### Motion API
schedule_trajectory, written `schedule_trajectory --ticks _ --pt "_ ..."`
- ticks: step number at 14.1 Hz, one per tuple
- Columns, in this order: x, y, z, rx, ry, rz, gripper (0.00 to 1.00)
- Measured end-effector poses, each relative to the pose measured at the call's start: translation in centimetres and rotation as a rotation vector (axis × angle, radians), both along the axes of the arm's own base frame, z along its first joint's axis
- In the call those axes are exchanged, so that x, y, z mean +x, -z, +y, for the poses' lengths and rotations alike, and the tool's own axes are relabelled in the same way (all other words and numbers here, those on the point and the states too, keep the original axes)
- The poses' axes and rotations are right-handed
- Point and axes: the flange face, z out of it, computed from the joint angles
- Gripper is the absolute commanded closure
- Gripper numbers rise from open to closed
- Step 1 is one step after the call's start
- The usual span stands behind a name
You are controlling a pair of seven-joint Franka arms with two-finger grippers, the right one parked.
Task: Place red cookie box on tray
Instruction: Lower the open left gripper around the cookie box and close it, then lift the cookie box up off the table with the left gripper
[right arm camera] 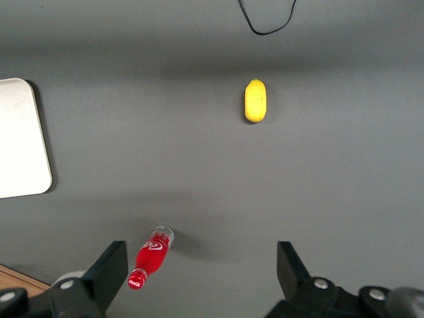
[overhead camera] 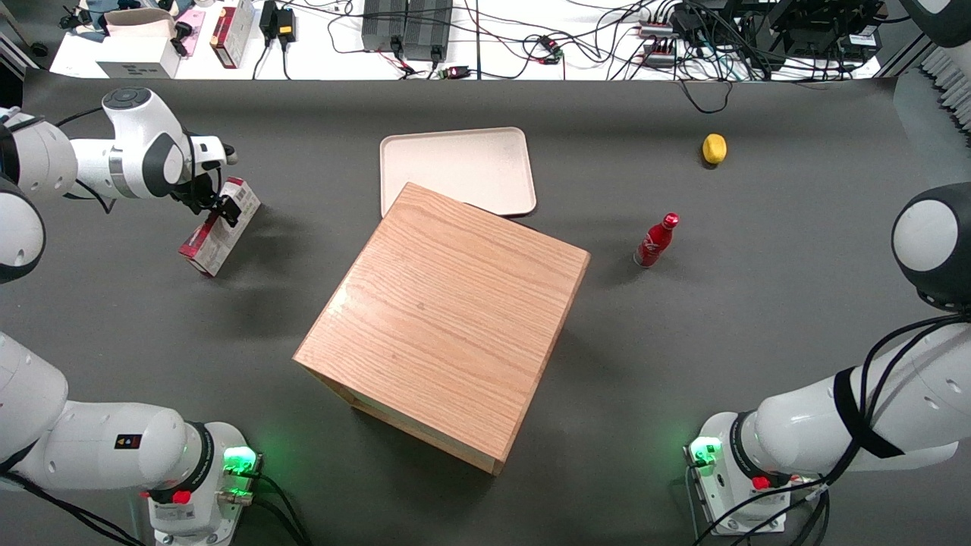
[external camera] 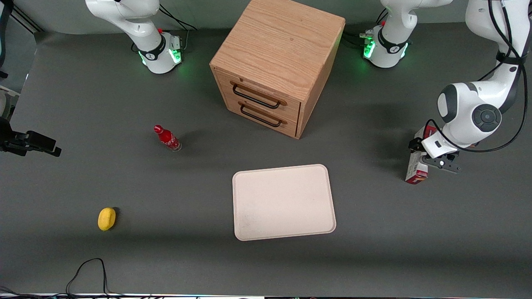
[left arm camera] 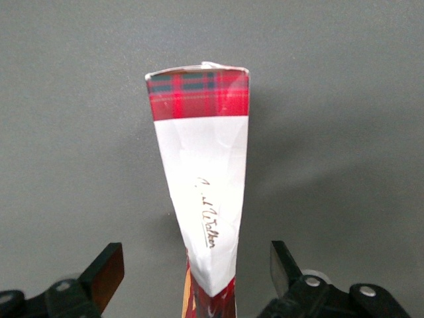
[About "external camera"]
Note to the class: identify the red cookie box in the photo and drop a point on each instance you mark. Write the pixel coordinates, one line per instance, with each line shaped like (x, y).
(415, 172)

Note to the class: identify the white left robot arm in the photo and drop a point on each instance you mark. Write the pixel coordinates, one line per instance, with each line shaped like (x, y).
(474, 112)

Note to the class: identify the wooden drawer front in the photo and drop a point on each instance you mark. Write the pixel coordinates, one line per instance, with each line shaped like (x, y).
(249, 109)
(291, 109)

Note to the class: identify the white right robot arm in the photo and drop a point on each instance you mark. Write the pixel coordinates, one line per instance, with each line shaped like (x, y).
(156, 50)

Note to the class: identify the cream rectangular tray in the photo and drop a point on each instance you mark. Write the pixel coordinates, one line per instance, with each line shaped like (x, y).
(282, 203)

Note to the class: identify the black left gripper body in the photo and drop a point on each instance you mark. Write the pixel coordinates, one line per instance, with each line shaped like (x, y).
(414, 145)

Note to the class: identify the grey table mat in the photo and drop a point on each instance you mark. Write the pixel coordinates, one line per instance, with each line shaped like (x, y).
(374, 249)

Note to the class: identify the light wooden drawer cabinet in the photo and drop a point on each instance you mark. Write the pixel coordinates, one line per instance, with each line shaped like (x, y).
(278, 41)

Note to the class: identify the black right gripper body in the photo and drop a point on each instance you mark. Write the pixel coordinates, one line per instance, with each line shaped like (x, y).
(12, 141)

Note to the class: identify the red cola bottle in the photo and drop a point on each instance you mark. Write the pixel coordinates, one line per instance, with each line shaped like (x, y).
(168, 138)

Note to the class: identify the yellow lemon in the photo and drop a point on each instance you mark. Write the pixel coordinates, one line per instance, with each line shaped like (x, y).
(106, 219)

